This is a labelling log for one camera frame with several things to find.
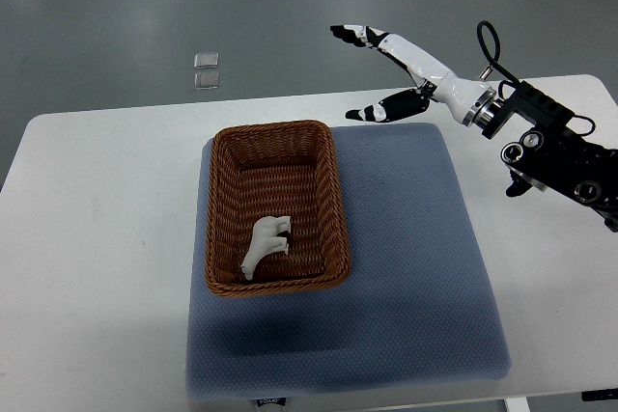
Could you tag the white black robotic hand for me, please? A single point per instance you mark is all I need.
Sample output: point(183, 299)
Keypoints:
point(433, 81)

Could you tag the white bear figurine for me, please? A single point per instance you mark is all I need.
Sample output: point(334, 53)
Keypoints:
point(267, 238)

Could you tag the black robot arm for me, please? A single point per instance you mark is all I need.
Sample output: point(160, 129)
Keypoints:
point(553, 153)

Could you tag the brown wicker basket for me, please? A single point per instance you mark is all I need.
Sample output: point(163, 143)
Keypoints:
point(279, 169)

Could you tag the blue-grey textured mat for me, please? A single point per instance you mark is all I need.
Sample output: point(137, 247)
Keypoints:
point(417, 307)

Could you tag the lower clear floor plate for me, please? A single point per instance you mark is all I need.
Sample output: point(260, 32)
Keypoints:
point(206, 80)

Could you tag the clear floor plate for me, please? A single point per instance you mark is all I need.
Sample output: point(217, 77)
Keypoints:
point(206, 60)
point(206, 80)

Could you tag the upper clear floor plate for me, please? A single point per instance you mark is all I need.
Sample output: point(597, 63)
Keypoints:
point(206, 60)

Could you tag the black table control panel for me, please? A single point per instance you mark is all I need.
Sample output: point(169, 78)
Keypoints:
point(599, 395)

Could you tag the black label tag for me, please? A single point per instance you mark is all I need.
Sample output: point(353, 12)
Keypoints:
point(270, 404)

